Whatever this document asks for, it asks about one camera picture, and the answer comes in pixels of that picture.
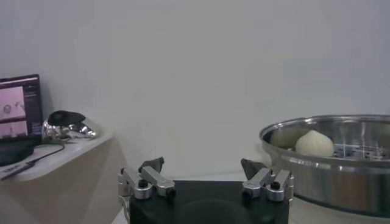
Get white side table with device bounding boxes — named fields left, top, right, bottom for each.
left=0, top=133, right=127, bottom=224

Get white steamed baozi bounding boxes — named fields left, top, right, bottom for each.
left=294, top=130, right=335, bottom=158

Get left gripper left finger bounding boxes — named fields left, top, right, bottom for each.
left=118, top=156, right=177, bottom=201

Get white work table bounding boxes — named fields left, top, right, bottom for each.
left=111, top=170, right=293, bottom=224

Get chrome and black device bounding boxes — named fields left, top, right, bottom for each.
left=41, top=110, right=98, bottom=144

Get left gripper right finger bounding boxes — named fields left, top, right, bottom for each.
left=240, top=158, right=295, bottom=202

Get thin black device cable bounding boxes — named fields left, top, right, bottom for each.
left=0, top=142, right=66, bottom=182

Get perforated steel steamer basket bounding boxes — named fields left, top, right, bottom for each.
left=258, top=114, right=390, bottom=219

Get black laptop with purple screen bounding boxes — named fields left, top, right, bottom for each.
left=0, top=74, right=44, bottom=167

